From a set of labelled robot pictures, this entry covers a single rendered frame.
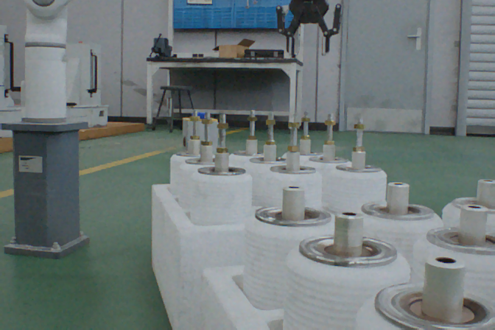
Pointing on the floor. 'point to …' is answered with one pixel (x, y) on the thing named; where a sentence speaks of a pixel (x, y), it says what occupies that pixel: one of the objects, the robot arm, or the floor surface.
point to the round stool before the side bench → (174, 105)
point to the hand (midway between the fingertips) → (308, 49)
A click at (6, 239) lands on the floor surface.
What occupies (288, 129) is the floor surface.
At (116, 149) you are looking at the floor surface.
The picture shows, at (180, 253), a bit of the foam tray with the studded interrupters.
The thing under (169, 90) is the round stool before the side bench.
